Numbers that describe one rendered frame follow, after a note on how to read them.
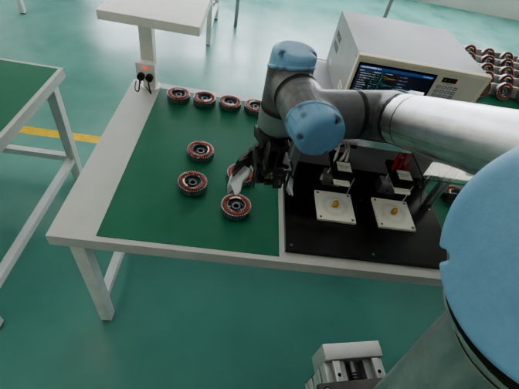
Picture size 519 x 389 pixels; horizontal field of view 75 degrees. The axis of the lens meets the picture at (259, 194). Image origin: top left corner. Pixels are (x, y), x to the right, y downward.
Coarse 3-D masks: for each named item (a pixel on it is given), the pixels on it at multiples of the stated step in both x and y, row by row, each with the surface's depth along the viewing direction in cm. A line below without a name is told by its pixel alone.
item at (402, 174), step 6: (390, 162) 139; (390, 168) 136; (396, 168) 136; (402, 168) 137; (390, 174) 135; (396, 174) 130; (402, 174) 131; (408, 174) 131; (384, 180) 142; (390, 180) 141; (396, 180) 130; (402, 180) 128; (408, 180) 129; (396, 186) 130; (402, 186) 130; (408, 186) 130; (396, 192) 130; (402, 192) 130; (408, 192) 130
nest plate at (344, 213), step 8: (320, 192) 137; (328, 192) 137; (320, 200) 134; (328, 200) 134; (336, 200) 135; (344, 200) 136; (320, 208) 131; (328, 208) 131; (336, 208) 132; (344, 208) 133; (352, 208) 133; (320, 216) 128; (328, 216) 129; (336, 216) 129; (344, 216) 130; (352, 216) 131; (352, 224) 129
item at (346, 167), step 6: (330, 156) 136; (330, 162) 135; (336, 162) 129; (342, 162) 130; (348, 162) 130; (330, 168) 138; (336, 168) 127; (342, 168) 127; (348, 168) 128; (336, 174) 127; (342, 174) 127; (348, 174) 127; (336, 180) 128; (342, 180) 129; (348, 180) 129; (348, 186) 128
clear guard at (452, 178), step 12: (420, 156) 116; (420, 168) 111; (432, 168) 112; (444, 168) 113; (432, 180) 108; (444, 180) 109; (456, 180) 110; (468, 180) 111; (432, 192) 108; (456, 192) 109; (432, 204) 108; (444, 204) 108
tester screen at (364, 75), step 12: (360, 72) 106; (372, 72) 106; (384, 72) 106; (396, 72) 106; (360, 84) 109; (372, 84) 109; (384, 84) 109; (396, 84) 109; (408, 84) 109; (420, 84) 109
